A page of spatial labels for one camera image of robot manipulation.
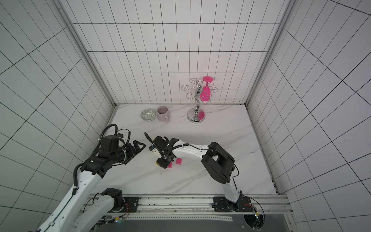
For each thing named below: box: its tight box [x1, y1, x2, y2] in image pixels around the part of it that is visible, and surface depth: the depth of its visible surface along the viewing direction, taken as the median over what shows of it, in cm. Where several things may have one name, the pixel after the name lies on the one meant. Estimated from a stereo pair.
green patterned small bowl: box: [140, 108, 157, 122], surface depth 112 cm
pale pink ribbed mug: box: [156, 105, 171, 123], surface depth 109 cm
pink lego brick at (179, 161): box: [175, 158, 183, 165], surface depth 89 cm
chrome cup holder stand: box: [181, 78, 219, 124], surface depth 100 cm
